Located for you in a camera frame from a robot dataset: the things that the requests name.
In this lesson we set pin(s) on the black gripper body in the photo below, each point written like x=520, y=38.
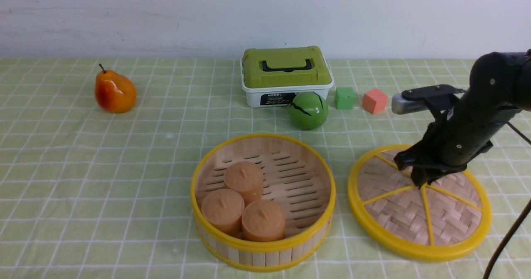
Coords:
x=446, y=148

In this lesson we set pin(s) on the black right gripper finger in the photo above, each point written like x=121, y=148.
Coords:
x=433, y=176

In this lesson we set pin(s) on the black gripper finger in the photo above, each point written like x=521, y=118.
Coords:
x=419, y=176

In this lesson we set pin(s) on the yellow woven bamboo steamer lid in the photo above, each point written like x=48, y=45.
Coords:
x=439, y=222

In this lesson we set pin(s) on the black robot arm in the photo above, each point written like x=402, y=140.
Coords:
x=464, y=120

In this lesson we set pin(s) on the yellow bamboo steamer basket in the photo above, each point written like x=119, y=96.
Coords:
x=295, y=176

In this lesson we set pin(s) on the orange cube block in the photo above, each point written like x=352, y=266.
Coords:
x=374, y=101

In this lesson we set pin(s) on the green cube block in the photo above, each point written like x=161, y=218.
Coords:
x=344, y=98

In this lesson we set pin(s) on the green toy apple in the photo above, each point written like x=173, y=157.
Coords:
x=308, y=110

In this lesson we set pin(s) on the brown bun front right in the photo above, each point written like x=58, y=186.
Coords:
x=263, y=221

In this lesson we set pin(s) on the brown bun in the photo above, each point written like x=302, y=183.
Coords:
x=247, y=179
x=263, y=221
x=223, y=208

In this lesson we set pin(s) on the brown bun rear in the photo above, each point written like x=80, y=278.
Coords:
x=247, y=179

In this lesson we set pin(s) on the green and white storage box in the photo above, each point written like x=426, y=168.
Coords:
x=273, y=77

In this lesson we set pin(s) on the brown bun front left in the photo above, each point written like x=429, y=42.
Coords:
x=223, y=208

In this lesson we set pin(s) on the orange toy pear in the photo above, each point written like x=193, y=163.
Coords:
x=114, y=92

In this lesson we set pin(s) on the green checkered tablecloth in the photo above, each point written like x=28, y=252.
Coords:
x=87, y=194

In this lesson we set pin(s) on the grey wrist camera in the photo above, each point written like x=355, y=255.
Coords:
x=436, y=98

